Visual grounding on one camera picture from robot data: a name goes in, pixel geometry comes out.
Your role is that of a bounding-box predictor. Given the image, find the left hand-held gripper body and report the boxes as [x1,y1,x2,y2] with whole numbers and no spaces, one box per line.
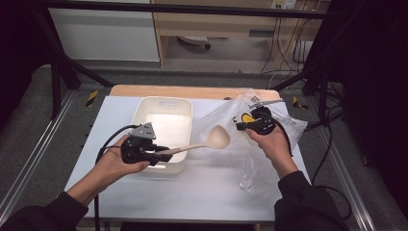
[120,121,159,167]

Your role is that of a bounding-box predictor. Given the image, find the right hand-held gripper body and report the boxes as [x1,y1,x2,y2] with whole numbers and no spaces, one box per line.
[248,98,286,137]

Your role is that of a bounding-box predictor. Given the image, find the white plastic bin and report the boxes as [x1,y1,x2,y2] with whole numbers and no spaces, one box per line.
[130,95,193,176]

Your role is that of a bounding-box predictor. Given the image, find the beige ladle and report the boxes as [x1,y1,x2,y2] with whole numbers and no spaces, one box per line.
[153,124,232,157]

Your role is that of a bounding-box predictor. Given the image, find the clear plastic bag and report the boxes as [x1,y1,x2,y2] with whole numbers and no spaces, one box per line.
[191,89,309,195]

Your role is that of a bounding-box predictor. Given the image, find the person's right hand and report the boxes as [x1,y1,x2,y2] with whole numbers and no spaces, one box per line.
[244,129,300,180]

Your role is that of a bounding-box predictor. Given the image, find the person's left hand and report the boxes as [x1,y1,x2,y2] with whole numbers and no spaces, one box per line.
[94,135,152,194]

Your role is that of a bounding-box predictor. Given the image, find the grey object under desk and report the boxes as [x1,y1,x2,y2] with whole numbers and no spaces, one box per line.
[177,35,213,51]

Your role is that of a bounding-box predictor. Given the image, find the wooden desk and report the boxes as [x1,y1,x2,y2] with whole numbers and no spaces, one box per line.
[150,0,331,70]

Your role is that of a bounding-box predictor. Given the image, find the black curtain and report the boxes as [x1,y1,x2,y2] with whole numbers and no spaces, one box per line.
[306,0,408,213]
[0,0,57,131]

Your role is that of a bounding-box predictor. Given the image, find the white cabinet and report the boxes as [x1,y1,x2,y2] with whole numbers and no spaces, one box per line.
[47,8,161,63]

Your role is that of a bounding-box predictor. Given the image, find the white power strip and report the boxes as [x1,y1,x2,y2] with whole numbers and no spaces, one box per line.
[270,0,298,11]

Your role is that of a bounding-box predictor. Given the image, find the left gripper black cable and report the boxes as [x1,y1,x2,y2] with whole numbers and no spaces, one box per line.
[93,124,140,231]

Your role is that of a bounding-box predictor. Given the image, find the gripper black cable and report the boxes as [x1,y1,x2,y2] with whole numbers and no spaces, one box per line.
[93,124,140,231]
[272,115,352,221]

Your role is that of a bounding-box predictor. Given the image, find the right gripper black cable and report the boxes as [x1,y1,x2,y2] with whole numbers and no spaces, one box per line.
[272,115,352,221]

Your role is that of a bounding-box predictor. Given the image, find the bundle of hanging cables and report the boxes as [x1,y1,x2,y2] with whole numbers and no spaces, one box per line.
[260,13,311,75]

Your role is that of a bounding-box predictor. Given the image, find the black metal frame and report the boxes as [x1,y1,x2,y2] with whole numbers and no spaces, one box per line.
[32,0,341,126]

